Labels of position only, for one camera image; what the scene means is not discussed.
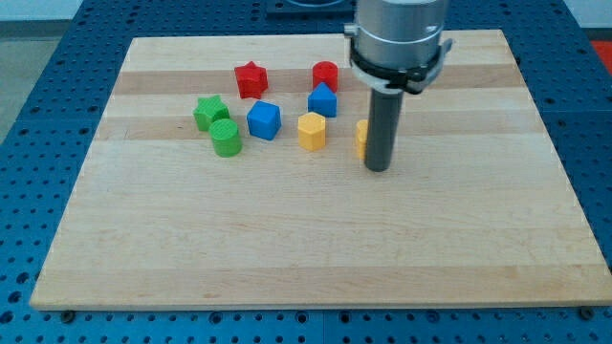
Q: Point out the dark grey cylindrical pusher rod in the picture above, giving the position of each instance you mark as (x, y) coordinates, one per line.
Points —
(383, 119)

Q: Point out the black clamp ring mount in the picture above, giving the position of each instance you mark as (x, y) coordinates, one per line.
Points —
(391, 67)

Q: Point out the yellow heart block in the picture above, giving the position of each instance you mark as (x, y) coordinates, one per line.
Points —
(361, 138)

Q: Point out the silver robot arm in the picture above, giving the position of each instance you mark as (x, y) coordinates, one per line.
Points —
(401, 20)

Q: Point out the blue triangle block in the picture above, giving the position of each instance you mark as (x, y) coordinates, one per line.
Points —
(323, 101)

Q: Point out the red cylinder block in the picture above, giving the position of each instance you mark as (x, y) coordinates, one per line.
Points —
(326, 72)

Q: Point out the yellow hexagon block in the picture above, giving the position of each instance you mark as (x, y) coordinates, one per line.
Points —
(311, 128)

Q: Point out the blue cube block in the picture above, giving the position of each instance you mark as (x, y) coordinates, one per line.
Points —
(264, 120)

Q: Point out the red star block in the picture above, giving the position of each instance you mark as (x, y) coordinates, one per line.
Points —
(252, 80)

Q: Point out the green cylinder block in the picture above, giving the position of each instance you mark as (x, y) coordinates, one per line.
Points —
(225, 137)

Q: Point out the light wooden board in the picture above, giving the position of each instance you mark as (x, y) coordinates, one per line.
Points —
(475, 211)

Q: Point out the green star block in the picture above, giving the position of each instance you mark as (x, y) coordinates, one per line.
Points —
(208, 110)

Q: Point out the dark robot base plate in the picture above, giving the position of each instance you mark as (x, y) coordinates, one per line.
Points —
(316, 8)

